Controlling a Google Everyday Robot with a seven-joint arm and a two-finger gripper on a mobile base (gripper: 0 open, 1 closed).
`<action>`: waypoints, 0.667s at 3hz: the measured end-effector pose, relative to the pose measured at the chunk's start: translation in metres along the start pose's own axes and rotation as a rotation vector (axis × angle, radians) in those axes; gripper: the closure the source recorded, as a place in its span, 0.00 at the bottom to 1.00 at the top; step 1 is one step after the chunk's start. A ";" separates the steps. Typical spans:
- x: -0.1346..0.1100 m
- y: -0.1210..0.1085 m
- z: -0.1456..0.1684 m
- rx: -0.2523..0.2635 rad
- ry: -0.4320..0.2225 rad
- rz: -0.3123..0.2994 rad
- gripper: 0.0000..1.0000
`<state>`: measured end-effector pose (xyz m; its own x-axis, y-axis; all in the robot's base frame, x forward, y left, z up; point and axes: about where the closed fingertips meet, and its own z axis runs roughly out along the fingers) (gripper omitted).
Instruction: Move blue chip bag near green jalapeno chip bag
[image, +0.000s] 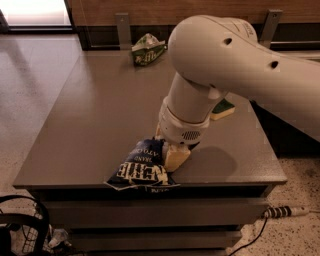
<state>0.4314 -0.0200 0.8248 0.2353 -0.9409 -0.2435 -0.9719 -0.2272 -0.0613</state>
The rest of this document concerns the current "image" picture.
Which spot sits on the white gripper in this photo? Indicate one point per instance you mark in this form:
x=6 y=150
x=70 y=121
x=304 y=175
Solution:
x=179 y=129

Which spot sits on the blue kettle chip bag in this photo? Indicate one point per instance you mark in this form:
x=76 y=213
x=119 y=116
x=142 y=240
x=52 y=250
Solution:
x=143 y=169

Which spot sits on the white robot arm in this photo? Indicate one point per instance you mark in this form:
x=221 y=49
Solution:
x=213 y=56

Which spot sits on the green jalapeno chip bag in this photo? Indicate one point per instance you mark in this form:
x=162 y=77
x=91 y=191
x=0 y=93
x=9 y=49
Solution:
x=147 y=49

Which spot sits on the green and yellow sponge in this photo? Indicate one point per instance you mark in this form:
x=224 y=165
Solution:
x=222 y=109

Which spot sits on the grey drawer cabinet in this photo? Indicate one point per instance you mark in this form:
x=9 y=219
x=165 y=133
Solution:
x=104 y=109

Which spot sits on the striped power strip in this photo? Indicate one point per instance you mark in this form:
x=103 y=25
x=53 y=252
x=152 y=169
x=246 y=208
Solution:
x=285 y=211

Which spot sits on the left metal bracket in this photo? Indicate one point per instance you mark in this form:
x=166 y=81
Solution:
x=123 y=30

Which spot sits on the metal bracket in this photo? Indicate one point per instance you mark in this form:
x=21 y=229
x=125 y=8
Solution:
x=123 y=30
x=269 y=27

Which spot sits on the right metal bracket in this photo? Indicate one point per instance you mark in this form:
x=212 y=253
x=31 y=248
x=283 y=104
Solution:
x=269 y=27

